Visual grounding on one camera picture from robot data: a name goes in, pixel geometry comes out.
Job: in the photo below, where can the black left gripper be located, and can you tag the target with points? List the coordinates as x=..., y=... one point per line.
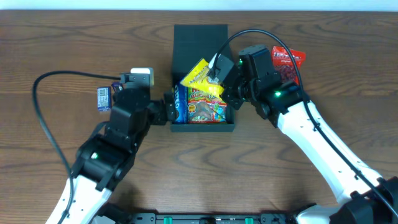
x=158, y=112

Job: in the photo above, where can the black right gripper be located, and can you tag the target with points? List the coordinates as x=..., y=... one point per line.
x=232, y=93

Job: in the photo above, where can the blue Oreo cookie pack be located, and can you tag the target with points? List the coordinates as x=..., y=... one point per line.
x=180, y=99

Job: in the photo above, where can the red Hacks candy bag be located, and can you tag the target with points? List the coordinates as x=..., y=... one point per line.
x=283, y=63

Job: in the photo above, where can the Haribo worms gummy bag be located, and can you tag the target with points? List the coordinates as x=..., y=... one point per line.
x=204, y=108

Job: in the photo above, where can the yellow seed snack bag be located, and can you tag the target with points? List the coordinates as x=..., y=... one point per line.
x=199, y=78

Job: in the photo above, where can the dark purple chocolate bar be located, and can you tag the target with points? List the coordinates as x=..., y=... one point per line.
x=117, y=87

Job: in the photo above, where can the small blue barcode pack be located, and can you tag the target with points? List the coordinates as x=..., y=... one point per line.
x=104, y=98

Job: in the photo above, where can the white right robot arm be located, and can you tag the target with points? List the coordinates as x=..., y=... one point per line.
x=362, y=194

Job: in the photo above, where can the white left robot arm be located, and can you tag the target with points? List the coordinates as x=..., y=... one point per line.
x=104, y=159

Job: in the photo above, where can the dark green open box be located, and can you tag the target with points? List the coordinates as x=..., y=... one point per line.
x=191, y=43

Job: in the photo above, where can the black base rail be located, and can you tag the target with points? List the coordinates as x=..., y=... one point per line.
x=151, y=218

